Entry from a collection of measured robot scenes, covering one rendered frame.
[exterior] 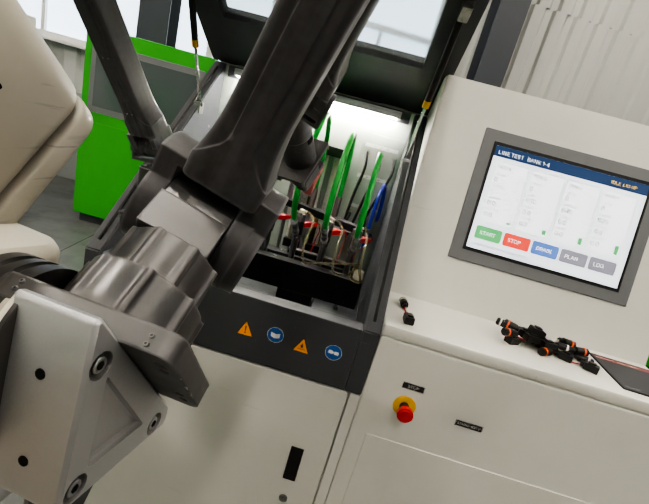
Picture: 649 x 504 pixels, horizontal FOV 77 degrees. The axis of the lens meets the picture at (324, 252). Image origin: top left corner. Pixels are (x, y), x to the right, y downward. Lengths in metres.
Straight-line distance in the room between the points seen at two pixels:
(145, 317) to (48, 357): 0.05
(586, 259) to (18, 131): 1.18
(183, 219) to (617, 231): 1.13
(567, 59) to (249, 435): 5.32
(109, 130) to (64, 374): 3.78
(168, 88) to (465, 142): 2.93
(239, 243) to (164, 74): 3.48
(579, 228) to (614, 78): 4.93
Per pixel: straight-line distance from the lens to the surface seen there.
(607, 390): 1.08
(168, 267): 0.28
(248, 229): 0.33
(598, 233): 1.26
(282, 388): 1.01
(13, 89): 0.35
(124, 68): 0.86
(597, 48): 5.95
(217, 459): 1.20
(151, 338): 0.24
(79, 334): 0.23
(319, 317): 0.91
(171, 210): 0.31
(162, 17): 4.93
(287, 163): 0.72
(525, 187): 1.19
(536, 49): 5.65
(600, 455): 1.17
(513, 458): 1.12
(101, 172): 4.07
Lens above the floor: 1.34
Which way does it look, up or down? 17 degrees down
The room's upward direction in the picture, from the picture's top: 15 degrees clockwise
